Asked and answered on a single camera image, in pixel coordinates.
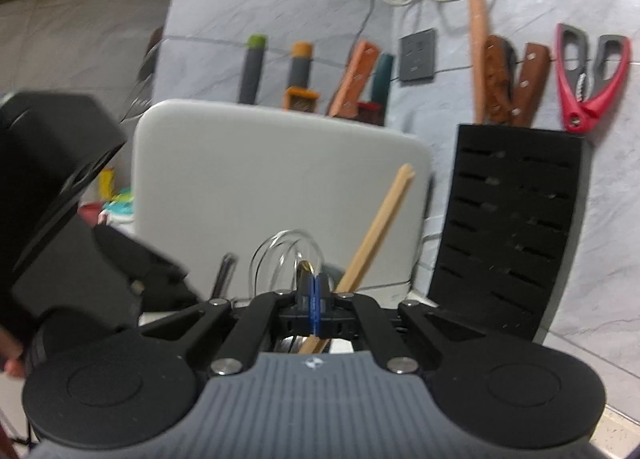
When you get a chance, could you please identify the grey wall socket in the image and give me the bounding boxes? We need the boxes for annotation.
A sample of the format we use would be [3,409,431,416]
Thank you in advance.
[398,29,437,84]

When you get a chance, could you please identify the orange peeler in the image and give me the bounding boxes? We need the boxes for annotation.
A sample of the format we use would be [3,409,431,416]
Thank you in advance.
[282,86,321,114]

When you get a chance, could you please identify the orange wooden knife handle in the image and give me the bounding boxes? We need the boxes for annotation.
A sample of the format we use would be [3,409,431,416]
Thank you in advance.
[327,40,380,118]

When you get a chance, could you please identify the green-tipped grey handle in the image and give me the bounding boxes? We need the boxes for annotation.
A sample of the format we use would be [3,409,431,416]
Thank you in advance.
[237,34,268,104]

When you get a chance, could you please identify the yellow plastic item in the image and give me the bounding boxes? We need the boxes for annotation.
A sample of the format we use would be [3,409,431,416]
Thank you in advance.
[97,168,116,200]

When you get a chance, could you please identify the person's left hand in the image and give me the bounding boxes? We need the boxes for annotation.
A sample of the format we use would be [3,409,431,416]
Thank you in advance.
[0,329,26,379]

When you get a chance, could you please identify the gold spoon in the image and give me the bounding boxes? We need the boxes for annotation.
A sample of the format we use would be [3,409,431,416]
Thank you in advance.
[295,259,318,290]

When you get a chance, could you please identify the brown riveted knife handle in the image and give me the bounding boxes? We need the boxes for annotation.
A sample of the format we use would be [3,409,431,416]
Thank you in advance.
[510,42,551,128]
[482,35,518,124]

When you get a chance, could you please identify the light wooden handle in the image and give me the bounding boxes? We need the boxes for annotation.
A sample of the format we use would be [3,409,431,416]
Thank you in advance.
[466,0,493,124]

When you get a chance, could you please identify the red kitchen scissors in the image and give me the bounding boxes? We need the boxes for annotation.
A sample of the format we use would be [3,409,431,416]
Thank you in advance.
[555,23,632,134]

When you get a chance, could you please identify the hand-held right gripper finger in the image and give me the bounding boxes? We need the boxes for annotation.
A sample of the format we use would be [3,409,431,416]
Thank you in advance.
[140,274,317,375]
[315,274,488,375]

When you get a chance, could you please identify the red tool head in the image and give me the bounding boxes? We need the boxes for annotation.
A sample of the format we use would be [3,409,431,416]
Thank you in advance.
[356,101,386,127]

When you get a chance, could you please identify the black knife block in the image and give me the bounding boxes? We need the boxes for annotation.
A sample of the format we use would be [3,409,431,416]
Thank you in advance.
[425,124,593,342]

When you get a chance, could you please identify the metal wire whisk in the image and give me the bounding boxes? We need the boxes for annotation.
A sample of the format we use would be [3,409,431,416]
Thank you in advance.
[249,229,326,297]

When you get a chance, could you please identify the teal plastic item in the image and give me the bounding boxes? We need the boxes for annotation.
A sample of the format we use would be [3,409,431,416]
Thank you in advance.
[102,188,136,216]

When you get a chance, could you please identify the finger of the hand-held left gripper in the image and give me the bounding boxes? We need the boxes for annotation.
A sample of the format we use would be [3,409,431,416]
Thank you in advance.
[92,225,206,312]

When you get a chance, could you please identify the white countertop appliance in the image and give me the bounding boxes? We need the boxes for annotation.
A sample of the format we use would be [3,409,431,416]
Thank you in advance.
[131,99,433,320]

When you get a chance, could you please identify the orange-tipped grey handle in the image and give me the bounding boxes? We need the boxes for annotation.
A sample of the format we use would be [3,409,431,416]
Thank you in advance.
[287,41,313,90]

